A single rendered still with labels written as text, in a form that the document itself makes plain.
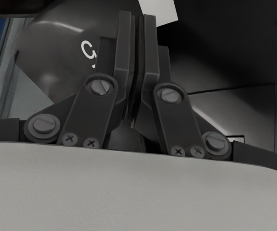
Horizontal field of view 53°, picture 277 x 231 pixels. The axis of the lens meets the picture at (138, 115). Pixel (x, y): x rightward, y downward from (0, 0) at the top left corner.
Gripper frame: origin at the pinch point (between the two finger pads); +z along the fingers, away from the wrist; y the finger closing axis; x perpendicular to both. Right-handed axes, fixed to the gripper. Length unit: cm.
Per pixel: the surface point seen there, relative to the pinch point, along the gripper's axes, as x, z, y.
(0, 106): -76, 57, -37
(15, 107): -76, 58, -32
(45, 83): -6.5, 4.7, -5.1
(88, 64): -3.2, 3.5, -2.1
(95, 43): -1.7, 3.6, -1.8
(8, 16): -8.7, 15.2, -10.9
